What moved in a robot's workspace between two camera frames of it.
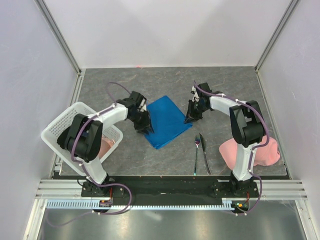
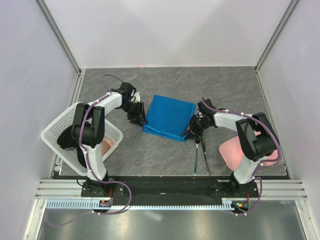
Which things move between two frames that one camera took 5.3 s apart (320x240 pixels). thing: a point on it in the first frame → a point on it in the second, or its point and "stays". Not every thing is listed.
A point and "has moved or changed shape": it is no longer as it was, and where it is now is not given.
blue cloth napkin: [167, 121] has moved or changed shape
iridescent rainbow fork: [197, 141] stays
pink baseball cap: [266, 155] stays
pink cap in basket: [105, 146] stays
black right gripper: [191, 116] → [194, 133]
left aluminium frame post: [49, 21] stays
